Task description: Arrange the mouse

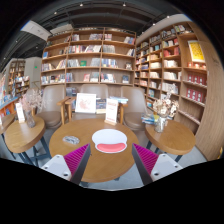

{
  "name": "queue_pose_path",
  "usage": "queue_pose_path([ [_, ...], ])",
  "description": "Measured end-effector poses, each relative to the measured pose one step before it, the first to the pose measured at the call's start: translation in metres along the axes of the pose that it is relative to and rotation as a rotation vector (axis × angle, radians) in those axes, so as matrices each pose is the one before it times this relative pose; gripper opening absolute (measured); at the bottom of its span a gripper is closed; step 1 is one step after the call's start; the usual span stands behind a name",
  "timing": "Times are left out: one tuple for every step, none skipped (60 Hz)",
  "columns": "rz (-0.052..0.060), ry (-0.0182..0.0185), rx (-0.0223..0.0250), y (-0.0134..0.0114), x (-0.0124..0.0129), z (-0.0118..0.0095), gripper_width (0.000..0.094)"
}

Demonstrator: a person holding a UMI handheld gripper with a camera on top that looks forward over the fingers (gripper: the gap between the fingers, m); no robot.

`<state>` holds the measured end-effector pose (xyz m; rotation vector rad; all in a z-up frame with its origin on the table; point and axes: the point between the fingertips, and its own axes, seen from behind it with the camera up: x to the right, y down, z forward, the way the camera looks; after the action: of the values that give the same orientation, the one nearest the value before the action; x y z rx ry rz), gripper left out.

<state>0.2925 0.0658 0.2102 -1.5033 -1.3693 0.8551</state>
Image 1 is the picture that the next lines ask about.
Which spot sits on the glass vase with dried flowers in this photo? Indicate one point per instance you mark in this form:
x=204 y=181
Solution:
x=164 y=108

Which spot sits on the wooden right wall bookshelf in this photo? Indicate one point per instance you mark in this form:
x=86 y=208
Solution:
x=163 y=60

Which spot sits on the large wooden back bookshelf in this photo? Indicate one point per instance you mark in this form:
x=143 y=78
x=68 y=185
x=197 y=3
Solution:
x=100 y=55

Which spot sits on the beige armchair middle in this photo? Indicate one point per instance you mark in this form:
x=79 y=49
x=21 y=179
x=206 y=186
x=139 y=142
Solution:
x=102 y=93

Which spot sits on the beige armchair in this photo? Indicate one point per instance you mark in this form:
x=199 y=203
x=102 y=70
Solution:
x=135 y=109
x=102 y=93
x=53 y=111

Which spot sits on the round wooden left table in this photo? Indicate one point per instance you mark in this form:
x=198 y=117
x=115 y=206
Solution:
x=21 y=139

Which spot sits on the white standing sign card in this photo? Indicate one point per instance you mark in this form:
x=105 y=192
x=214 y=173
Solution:
x=111 y=111

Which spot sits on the small white card stand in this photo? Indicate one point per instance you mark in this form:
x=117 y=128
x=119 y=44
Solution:
x=20 y=113

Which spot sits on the yellow framed poster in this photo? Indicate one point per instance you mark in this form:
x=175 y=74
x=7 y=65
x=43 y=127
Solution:
x=196 y=51

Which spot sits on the glass vase with pink flowers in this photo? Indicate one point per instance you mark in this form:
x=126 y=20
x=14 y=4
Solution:
x=31 y=101

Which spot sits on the beige armchair right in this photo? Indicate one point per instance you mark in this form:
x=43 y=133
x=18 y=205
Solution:
x=135 y=109

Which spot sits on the grey computer mouse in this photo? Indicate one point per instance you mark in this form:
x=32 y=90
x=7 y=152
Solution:
x=71 y=139

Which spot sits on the white and pink mouse pad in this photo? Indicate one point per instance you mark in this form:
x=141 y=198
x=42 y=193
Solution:
x=110 y=141

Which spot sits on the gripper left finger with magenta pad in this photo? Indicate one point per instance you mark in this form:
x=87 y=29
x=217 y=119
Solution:
x=71 y=166

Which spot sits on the stack of books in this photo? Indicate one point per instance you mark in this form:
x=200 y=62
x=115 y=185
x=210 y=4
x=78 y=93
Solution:
x=148 y=119

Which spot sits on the beige armchair left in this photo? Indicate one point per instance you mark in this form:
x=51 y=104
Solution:
x=53 y=111

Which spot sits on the round wooden right table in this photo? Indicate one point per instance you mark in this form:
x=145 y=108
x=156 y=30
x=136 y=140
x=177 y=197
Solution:
x=175 y=139

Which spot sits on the far left wooden bookshelf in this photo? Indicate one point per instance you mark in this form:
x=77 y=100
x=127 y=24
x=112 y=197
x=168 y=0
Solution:
x=18 y=82

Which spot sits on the white picture display board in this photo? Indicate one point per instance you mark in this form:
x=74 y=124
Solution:
x=85 y=103

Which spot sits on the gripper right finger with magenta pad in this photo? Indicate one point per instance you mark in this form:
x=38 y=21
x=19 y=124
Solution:
x=152 y=166

